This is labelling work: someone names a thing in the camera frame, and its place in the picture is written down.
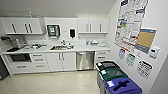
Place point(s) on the white thermostat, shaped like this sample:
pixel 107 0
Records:
pixel 154 52

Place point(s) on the white drawer stack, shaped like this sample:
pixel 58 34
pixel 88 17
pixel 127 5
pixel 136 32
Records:
pixel 37 61
pixel 101 56

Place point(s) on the black coffee machine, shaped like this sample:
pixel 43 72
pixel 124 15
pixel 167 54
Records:
pixel 11 43

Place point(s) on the black lid waste bin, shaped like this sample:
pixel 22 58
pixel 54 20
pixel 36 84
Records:
pixel 106 65

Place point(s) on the green print paper sheet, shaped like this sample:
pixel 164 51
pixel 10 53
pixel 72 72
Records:
pixel 130 60

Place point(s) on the steel paper towel dispenser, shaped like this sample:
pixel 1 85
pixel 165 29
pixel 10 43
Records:
pixel 52 30

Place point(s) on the small blue white bottle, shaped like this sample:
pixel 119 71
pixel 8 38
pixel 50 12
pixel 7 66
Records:
pixel 87 42

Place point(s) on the built-in black microwave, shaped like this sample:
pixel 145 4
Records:
pixel 19 57

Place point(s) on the chrome faucet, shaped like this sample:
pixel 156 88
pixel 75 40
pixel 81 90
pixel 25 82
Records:
pixel 63 42

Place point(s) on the stainless steel sink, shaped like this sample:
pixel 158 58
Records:
pixel 61 47

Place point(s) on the white double-door sink cabinet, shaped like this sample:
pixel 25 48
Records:
pixel 61 61

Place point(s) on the white two-door wall cabinet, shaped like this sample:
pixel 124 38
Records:
pixel 20 26

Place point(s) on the dish rack with items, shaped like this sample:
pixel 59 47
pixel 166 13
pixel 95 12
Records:
pixel 38 46

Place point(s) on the green lid waste bin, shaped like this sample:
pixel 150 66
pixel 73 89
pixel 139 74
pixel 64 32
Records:
pixel 113 73

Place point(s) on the blue print paper sheet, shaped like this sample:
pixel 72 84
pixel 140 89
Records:
pixel 122 53

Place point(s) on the black print paper sheet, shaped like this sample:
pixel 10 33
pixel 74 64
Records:
pixel 144 69

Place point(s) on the white cloth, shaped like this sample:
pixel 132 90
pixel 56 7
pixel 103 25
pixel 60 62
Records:
pixel 102 44

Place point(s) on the black soap dispenser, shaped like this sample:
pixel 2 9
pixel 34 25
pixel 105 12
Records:
pixel 72 33

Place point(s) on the stainless steel dishwasher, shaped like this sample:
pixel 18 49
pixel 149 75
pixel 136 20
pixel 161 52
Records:
pixel 85 61

